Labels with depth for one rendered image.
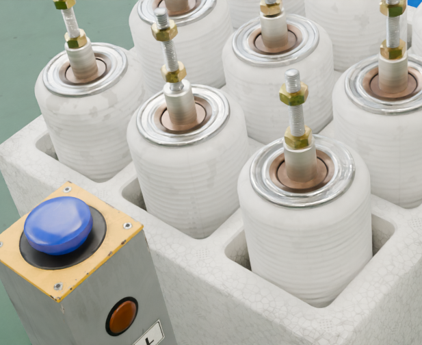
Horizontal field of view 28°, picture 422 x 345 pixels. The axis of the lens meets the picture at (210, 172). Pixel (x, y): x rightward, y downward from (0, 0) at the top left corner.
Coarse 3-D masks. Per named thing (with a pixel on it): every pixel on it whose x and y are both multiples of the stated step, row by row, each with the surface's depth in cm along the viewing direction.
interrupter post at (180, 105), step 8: (184, 80) 67; (168, 88) 66; (184, 88) 66; (168, 96) 66; (176, 96) 65; (184, 96) 66; (192, 96) 66; (168, 104) 66; (176, 104) 66; (184, 104) 66; (192, 104) 67; (168, 112) 67; (176, 112) 67; (184, 112) 67; (192, 112) 67; (176, 120) 67; (184, 120) 67; (192, 120) 67
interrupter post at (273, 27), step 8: (264, 16) 71; (272, 16) 71; (280, 16) 71; (264, 24) 72; (272, 24) 71; (280, 24) 72; (264, 32) 72; (272, 32) 72; (280, 32) 72; (264, 40) 73; (272, 40) 73; (280, 40) 73; (272, 48) 73
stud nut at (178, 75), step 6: (162, 66) 65; (180, 66) 65; (162, 72) 65; (168, 72) 65; (174, 72) 64; (180, 72) 64; (186, 72) 65; (168, 78) 65; (174, 78) 65; (180, 78) 65
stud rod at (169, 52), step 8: (160, 8) 62; (160, 16) 61; (160, 24) 62; (168, 24) 62; (168, 40) 63; (168, 48) 63; (168, 56) 64; (176, 56) 64; (168, 64) 64; (176, 64) 64; (176, 88) 66
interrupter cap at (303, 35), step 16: (288, 16) 76; (240, 32) 75; (256, 32) 75; (288, 32) 74; (304, 32) 74; (240, 48) 73; (256, 48) 73; (288, 48) 73; (304, 48) 72; (256, 64) 71; (272, 64) 71; (288, 64) 71
